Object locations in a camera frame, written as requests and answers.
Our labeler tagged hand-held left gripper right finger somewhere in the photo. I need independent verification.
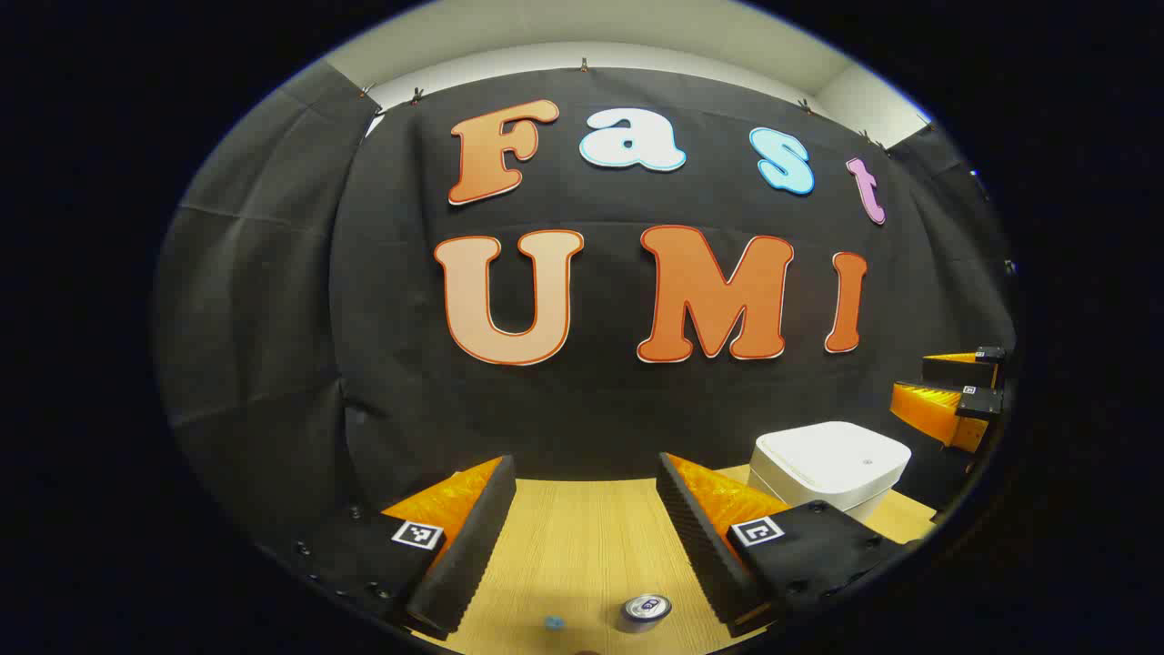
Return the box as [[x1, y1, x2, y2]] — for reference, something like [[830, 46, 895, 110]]
[[657, 452, 924, 638]]

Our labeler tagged white desktop garbage bin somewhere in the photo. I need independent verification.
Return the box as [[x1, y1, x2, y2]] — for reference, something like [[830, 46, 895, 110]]
[[748, 420, 912, 524]]

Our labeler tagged blue silver pop can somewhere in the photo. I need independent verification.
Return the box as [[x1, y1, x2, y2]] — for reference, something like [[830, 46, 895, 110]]
[[618, 593, 674, 635]]

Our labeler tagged black backdrop cloth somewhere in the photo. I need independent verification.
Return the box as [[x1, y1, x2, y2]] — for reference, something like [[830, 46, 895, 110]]
[[155, 59, 1018, 583]]

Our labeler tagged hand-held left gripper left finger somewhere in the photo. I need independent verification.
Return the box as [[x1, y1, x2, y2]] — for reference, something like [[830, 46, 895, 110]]
[[273, 455, 517, 642]]

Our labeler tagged wooden desktop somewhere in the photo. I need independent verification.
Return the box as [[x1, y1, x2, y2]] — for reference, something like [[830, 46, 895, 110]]
[[400, 464, 938, 655]]

